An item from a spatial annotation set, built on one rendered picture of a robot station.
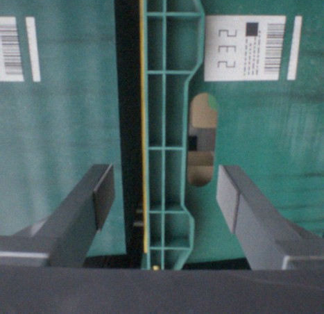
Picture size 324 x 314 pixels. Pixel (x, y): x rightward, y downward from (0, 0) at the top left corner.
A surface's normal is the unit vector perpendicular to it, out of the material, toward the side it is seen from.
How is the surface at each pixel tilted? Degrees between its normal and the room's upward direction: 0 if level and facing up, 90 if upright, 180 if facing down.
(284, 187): 92
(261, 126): 92
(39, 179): 92
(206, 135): 90
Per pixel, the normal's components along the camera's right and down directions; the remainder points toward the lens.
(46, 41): 0.03, 0.29
